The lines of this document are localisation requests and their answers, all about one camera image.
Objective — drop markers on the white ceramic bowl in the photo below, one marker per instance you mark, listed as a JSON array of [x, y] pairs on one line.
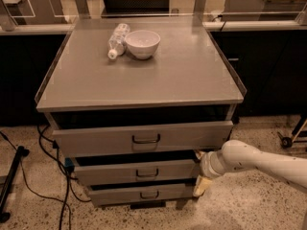
[[142, 43]]

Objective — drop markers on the black floor stand leg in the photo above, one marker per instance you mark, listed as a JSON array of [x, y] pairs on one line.
[[21, 152]]

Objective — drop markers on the wheeled cart base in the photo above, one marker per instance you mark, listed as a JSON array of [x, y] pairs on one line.
[[298, 135]]

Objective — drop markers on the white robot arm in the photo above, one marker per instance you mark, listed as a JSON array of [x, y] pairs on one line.
[[244, 188]]

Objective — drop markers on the grey drawer cabinet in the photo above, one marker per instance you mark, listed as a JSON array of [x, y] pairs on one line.
[[187, 80]]

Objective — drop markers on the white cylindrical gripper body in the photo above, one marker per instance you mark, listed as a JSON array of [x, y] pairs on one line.
[[207, 166]]

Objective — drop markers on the black mesh chair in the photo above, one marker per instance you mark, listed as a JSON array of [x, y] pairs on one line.
[[130, 8]]

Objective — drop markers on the clear plastic water bottle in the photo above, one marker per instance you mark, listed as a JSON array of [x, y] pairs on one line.
[[117, 44]]

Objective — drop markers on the grey drawer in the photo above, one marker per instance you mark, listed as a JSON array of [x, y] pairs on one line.
[[136, 139], [141, 194], [137, 172]]

